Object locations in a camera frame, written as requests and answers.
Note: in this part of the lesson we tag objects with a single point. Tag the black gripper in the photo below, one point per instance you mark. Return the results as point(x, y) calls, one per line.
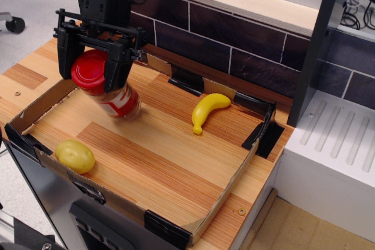
point(103, 25)

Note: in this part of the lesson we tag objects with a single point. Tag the red-lidded spice bottle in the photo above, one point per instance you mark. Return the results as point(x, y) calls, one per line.
point(88, 74)

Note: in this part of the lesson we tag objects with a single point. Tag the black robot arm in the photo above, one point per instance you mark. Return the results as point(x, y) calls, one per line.
point(102, 25)

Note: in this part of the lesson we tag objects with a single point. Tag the cardboard fence with black tape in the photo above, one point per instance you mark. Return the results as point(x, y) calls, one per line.
point(154, 182)

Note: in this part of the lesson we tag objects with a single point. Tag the black office chair caster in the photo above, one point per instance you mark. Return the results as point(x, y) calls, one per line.
point(13, 24)

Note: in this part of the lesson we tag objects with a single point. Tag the yellow toy potato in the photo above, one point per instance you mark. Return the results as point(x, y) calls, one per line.
point(75, 155)

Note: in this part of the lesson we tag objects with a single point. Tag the yellow toy banana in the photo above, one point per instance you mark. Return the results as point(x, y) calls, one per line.
point(204, 107)

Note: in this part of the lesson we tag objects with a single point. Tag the black panel with buttons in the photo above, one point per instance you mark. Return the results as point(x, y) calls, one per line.
point(96, 234)

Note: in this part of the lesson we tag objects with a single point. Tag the white ridged drainboard unit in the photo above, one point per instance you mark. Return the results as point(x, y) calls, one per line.
point(327, 166)

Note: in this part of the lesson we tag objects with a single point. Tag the dark shelf frame with tiles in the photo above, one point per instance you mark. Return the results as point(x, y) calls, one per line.
point(269, 48)

